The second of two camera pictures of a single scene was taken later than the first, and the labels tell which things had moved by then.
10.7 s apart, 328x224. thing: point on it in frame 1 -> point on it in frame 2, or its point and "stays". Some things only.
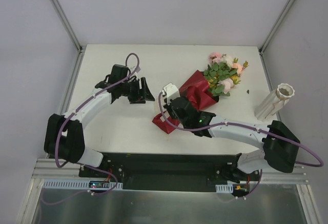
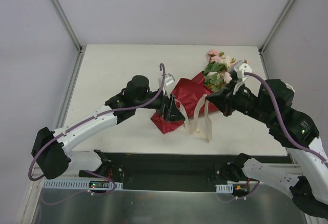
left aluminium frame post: (64, 21) stays
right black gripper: (171, 103) -> (228, 99)
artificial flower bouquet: (222, 73) stays
